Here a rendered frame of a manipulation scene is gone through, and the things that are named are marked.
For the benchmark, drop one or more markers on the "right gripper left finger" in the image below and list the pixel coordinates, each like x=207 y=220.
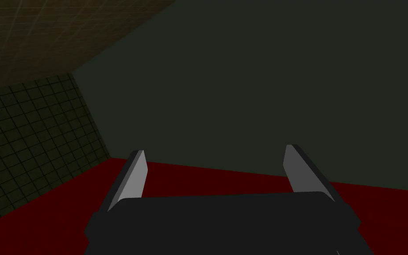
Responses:
x=132 y=182

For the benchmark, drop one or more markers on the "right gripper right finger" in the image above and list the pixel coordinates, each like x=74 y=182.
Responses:
x=305 y=174

